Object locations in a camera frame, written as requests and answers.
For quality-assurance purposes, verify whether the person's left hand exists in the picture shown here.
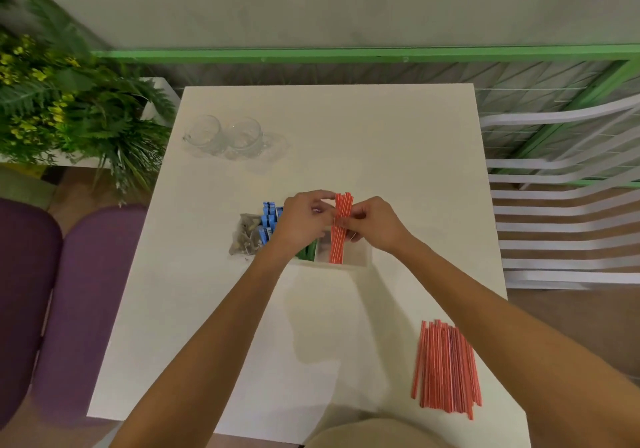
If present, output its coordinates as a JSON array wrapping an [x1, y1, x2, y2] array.
[[270, 190, 337, 259]]

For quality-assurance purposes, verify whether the person's right hand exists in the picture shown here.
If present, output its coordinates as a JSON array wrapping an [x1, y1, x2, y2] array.
[[343, 196, 417, 257]]

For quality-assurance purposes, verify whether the bundle of red striped sticks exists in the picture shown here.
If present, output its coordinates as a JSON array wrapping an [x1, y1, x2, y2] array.
[[328, 192, 355, 265]]

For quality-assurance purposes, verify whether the person's right forearm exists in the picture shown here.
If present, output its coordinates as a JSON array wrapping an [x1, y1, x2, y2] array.
[[393, 237, 640, 448]]

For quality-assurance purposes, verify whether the person's left forearm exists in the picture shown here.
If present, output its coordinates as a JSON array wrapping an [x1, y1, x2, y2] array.
[[110, 243, 312, 448]]

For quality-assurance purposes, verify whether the row of green packets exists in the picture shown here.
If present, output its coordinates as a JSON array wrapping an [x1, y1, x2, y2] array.
[[295, 239, 319, 263]]

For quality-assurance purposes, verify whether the white organizer box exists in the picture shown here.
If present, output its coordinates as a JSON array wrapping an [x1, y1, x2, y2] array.
[[294, 227, 374, 271]]

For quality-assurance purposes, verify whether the row of blue packets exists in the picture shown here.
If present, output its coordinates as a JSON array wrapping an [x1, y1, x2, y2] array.
[[256, 201, 284, 244]]

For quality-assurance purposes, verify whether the pile of grey tea bags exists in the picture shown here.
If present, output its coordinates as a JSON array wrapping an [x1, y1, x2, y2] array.
[[228, 212, 267, 259]]

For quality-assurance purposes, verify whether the clear glass cup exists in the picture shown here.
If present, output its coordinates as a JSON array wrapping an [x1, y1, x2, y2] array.
[[182, 114, 224, 156], [223, 117, 267, 161]]

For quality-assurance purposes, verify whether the green metal railing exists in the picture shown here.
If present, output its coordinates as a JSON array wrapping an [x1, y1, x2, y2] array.
[[91, 44, 640, 189]]

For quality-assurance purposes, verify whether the pile of red striped sticks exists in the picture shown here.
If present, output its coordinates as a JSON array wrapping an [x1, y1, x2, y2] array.
[[411, 319, 483, 421]]

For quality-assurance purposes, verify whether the white slatted chair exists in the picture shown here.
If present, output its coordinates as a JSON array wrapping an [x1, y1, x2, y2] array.
[[479, 94, 640, 291]]

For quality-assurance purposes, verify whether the purple chair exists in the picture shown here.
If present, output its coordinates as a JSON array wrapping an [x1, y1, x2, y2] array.
[[31, 204, 149, 428], [0, 197, 64, 431]]

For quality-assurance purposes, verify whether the green plant with yellow flowers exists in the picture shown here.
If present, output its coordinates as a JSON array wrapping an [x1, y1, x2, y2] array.
[[0, 0, 177, 204]]

